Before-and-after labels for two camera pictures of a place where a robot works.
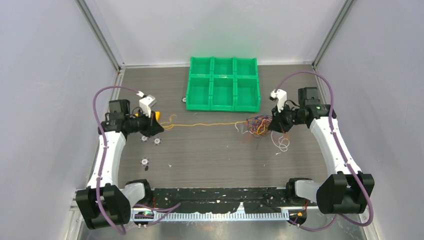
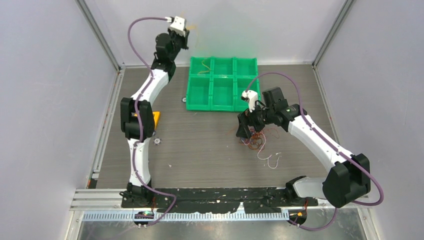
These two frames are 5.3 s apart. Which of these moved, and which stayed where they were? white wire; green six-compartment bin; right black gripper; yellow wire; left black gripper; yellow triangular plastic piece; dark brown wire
Moved: left black gripper; white wire; dark brown wire; yellow wire; right black gripper
Stayed: green six-compartment bin; yellow triangular plastic piece
